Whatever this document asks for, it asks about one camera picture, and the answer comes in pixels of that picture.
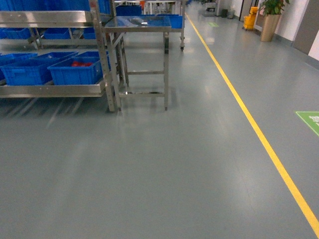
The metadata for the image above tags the blue bin with red wrap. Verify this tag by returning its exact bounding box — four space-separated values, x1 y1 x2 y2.
48 51 103 85

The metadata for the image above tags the stainless steel side table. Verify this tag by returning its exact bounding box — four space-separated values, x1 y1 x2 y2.
103 15 171 110

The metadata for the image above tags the red bubble wrap pile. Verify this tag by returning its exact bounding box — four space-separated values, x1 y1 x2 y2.
71 61 93 67

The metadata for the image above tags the stainless steel flow rack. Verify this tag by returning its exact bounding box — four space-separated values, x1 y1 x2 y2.
0 0 123 112

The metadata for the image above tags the yellow mop bucket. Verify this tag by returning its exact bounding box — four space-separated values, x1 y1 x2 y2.
243 6 258 30

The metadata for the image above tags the gold planter pot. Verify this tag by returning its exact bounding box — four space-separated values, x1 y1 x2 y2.
260 14 281 42

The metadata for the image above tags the green potted plant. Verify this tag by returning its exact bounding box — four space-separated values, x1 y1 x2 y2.
259 0 290 16

